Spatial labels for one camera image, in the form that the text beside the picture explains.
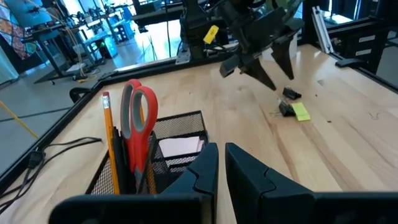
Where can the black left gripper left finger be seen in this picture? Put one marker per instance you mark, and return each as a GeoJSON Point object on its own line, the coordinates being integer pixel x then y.
{"type": "Point", "coordinates": [192, 189]}

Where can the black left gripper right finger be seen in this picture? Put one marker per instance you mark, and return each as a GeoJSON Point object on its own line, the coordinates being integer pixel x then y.
{"type": "Point", "coordinates": [258, 193]}

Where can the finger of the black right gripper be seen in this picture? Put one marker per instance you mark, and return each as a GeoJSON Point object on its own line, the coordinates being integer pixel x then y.
{"type": "Point", "coordinates": [284, 57]}
{"type": "Point", "coordinates": [259, 73]}

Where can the black binder clip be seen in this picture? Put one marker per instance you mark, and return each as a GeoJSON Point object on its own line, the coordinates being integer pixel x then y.
{"type": "Point", "coordinates": [285, 109]}
{"type": "Point", "coordinates": [290, 92]}

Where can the pink sticky note pad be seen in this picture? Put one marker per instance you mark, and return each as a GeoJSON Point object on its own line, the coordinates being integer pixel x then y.
{"type": "Point", "coordinates": [180, 146]}

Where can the black mesh desk organizer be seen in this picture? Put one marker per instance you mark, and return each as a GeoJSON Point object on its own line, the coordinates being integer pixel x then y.
{"type": "Point", "coordinates": [183, 124]}

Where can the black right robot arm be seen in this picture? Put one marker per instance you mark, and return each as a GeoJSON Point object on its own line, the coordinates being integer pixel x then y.
{"type": "Point", "coordinates": [192, 28]}

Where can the yellow tag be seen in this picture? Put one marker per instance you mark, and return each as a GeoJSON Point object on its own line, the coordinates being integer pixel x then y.
{"type": "Point", "coordinates": [211, 34]}

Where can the silver aluminium extrusion bars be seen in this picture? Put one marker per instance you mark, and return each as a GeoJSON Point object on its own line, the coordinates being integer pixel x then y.
{"type": "Point", "coordinates": [321, 29]}

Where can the black drawer cabinet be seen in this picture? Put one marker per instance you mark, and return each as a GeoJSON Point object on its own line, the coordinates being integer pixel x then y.
{"type": "Point", "coordinates": [367, 40]}

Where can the lit computer tower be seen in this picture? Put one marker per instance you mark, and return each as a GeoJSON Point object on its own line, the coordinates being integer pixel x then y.
{"type": "Point", "coordinates": [109, 48]}

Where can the black background desk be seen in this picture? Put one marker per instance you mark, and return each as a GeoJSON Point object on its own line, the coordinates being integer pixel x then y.
{"type": "Point", "coordinates": [53, 40]}

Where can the teal cloth cover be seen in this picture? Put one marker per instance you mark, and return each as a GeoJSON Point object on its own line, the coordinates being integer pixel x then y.
{"type": "Point", "coordinates": [7, 67]}

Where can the colourful patchwork quilt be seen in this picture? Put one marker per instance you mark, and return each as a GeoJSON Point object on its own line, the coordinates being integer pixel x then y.
{"type": "Point", "coordinates": [15, 34]}

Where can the black curved bracket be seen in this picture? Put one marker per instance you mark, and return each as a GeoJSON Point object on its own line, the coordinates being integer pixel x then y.
{"type": "Point", "coordinates": [76, 91]}

